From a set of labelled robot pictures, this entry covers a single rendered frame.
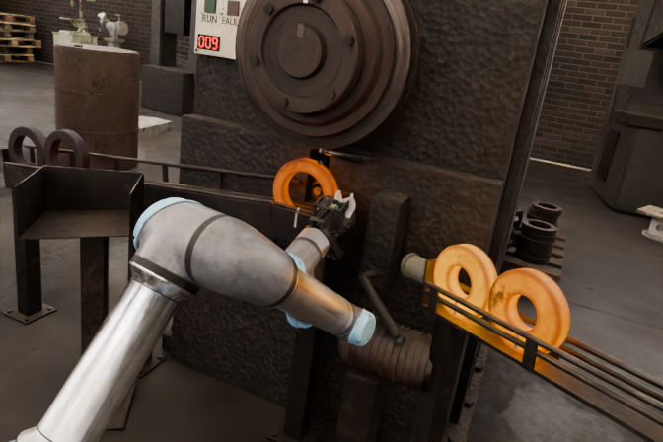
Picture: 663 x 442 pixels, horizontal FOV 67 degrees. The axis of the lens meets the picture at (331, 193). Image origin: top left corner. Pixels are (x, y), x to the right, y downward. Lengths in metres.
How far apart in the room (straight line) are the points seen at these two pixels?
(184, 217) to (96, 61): 3.21
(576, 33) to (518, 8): 5.96
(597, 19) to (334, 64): 6.26
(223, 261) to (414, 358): 0.59
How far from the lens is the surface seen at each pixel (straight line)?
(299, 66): 1.18
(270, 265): 0.76
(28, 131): 2.04
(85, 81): 3.99
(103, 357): 0.83
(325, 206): 1.19
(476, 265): 1.05
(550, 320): 0.97
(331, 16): 1.17
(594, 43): 7.26
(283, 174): 1.36
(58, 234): 1.45
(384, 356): 1.20
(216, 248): 0.74
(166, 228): 0.81
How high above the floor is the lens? 1.14
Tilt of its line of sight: 16 degrees down
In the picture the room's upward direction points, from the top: 8 degrees clockwise
